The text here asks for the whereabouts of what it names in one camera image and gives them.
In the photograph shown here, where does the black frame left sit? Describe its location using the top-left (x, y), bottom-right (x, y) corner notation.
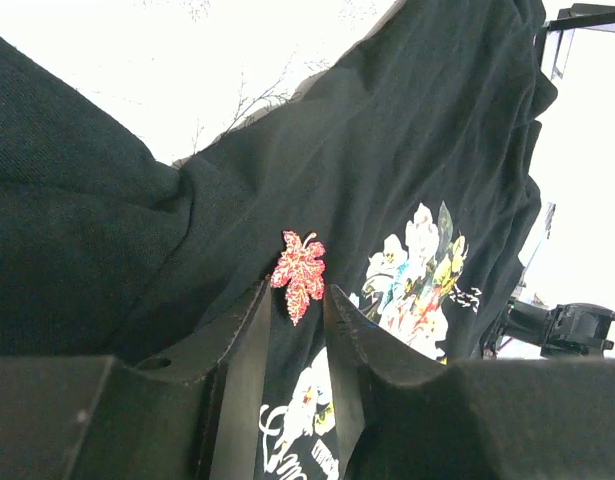
top-left (534, 3), bottom-right (615, 81)

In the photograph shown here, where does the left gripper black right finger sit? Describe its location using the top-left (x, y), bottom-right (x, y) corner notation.
top-left (324, 286), bottom-right (452, 479)

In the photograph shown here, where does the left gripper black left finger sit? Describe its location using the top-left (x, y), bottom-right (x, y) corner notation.
top-left (134, 280), bottom-right (271, 479)

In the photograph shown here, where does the black floral print t-shirt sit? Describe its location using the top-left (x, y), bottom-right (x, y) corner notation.
top-left (0, 1), bottom-right (556, 479)

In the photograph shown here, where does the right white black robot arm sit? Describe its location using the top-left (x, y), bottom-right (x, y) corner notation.
top-left (473, 299), bottom-right (615, 359)

